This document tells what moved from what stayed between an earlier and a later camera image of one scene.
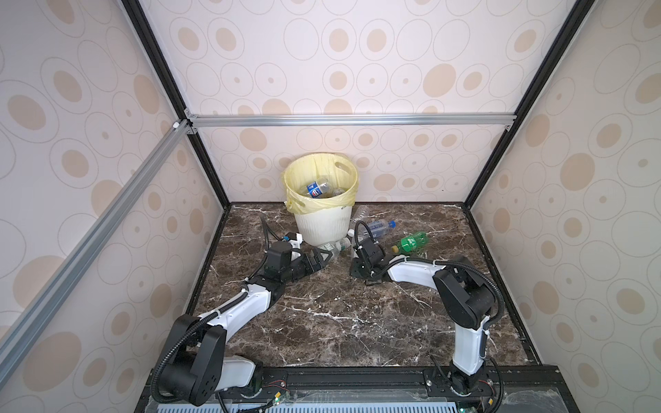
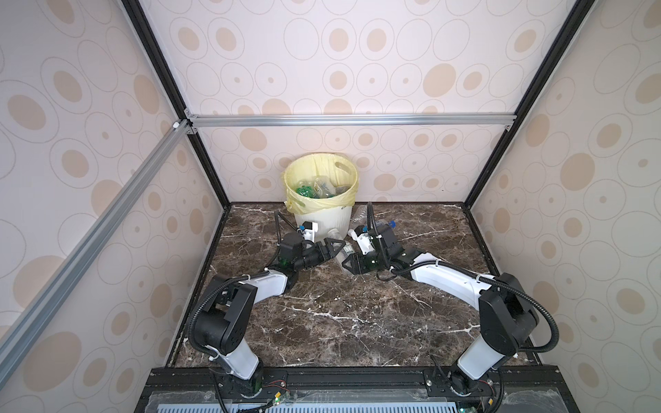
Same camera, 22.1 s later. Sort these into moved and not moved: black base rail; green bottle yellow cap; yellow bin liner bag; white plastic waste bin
Moved: green bottle yellow cap
Not moved: yellow bin liner bag; black base rail; white plastic waste bin
